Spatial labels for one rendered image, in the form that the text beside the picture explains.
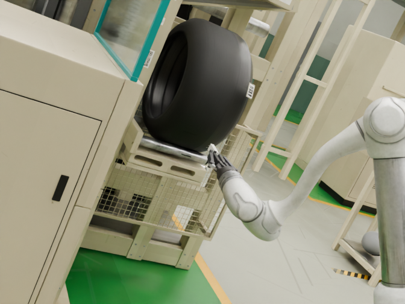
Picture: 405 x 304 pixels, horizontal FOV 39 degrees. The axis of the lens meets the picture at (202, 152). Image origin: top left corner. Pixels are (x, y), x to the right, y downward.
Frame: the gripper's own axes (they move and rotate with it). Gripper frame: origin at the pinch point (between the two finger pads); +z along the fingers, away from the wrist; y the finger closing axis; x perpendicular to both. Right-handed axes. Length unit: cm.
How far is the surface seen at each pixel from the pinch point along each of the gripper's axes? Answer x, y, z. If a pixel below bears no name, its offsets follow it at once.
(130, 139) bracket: 13.7, 26.8, 17.9
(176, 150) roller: 12.2, 6.1, 17.2
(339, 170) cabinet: 114, -358, 325
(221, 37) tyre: -37.5, 6.9, 26.9
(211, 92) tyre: -19.5, 7.7, 10.0
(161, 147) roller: 12.9, 13.1, 17.0
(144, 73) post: -11.4, 29.4, 28.3
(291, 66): 67, -377, 566
